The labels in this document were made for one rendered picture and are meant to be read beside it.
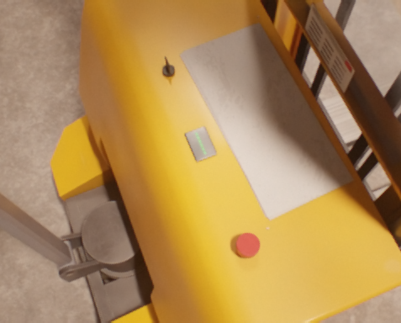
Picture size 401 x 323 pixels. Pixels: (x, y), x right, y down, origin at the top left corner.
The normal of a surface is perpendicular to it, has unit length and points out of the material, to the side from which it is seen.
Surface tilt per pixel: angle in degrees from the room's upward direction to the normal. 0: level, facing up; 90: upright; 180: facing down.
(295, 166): 0
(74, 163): 22
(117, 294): 0
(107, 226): 0
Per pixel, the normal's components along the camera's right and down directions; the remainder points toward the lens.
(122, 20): -0.25, -0.28
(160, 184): -0.67, -0.02
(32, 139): -0.02, -0.38
